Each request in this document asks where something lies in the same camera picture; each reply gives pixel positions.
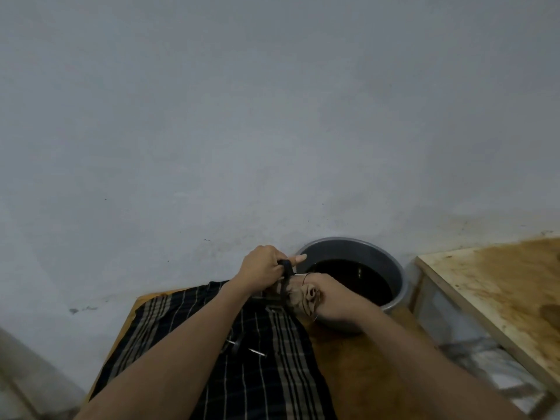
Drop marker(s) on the person's left hand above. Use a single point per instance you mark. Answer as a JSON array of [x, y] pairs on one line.
[[259, 270]]

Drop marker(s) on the person's right hand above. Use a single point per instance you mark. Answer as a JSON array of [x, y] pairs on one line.
[[339, 306]]

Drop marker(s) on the person's right fingers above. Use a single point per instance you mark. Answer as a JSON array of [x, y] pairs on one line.
[[313, 285]]

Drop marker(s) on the brown dyed fabric bundle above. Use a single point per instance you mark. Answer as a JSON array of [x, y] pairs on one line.
[[302, 297]]

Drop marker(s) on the person's left forearm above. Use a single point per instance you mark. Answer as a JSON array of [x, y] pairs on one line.
[[175, 354]]

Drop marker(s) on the person's right forearm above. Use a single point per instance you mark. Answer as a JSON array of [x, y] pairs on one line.
[[428, 367]]

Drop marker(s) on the gray basin with dark liquid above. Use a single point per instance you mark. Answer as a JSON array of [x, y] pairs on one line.
[[372, 271]]

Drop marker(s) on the black plaid cloth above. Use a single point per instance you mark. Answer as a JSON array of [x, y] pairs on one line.
[[280, 371]]

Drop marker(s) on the small black metal tool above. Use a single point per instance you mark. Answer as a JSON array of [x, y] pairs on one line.
[[239, 344]]

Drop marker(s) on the stained wooden table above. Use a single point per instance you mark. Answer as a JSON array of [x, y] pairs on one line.
[[507, 293]]

